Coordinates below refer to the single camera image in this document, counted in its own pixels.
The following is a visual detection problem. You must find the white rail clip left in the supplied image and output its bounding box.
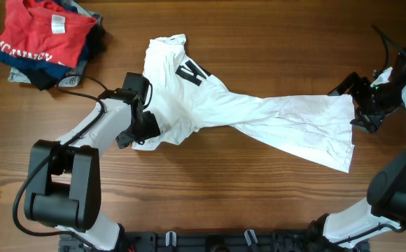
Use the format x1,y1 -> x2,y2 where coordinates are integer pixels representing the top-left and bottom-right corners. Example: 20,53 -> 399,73
165,231 -> 177,248

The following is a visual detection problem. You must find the white t-shirt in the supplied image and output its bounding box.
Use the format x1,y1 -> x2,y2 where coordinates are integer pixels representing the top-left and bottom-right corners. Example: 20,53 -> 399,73
132,34 -> 354,172

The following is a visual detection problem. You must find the grey printed folded garment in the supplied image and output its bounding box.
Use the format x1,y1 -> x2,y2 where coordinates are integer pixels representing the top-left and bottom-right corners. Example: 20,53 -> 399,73
8,0 -> 102,88

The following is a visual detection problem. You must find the navy blue folded garment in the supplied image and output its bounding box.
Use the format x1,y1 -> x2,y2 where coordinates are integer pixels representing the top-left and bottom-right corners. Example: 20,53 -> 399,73
0,0 -> 91,80

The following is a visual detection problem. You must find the white rail clip right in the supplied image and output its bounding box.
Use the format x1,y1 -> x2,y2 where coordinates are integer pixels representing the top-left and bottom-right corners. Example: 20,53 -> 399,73
244,229 -> 258,246

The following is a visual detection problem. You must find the black folded garment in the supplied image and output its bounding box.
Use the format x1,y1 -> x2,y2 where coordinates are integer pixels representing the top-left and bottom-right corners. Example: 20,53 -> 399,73
17,25 -> 106,90

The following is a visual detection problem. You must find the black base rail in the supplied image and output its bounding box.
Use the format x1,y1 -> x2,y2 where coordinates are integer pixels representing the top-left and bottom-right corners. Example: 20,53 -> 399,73
58,229 -> 370,252

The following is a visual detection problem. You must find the red folded t-shirt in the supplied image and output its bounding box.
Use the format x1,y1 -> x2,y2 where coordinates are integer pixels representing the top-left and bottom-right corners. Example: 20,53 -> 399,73
0,0 -> 98,69

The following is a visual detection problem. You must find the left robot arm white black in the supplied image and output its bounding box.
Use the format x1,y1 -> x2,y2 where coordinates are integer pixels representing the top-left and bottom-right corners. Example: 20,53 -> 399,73
14,97 -> 160,251

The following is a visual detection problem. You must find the white rail clip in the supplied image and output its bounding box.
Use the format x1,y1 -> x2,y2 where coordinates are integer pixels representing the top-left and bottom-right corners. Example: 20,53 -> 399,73
244,229 -> 258,246
165,231 -> 177,248

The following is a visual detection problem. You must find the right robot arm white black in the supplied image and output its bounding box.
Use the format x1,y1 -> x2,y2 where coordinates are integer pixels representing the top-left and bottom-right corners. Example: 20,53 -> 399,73
294,47 -> 406,251

